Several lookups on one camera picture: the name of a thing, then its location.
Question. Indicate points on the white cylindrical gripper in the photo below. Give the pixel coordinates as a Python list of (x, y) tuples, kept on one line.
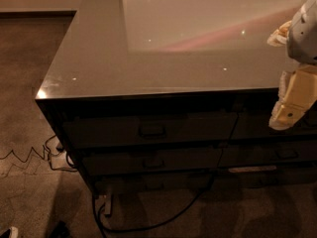
[(303, 37)]

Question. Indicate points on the drawer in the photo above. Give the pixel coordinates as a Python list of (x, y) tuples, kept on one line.
[(254, 125), (268, 154), (152, 161), (140, 183), (281, 176), (143, 130)]

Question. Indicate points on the dark cabinet with glossy top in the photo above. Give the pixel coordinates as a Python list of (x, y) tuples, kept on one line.
[(166, 57)]

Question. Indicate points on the black object on floor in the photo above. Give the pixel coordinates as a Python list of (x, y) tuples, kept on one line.
[(60, 231)]

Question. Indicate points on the white shoe tip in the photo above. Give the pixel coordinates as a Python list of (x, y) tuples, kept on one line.
[(11, 232)]

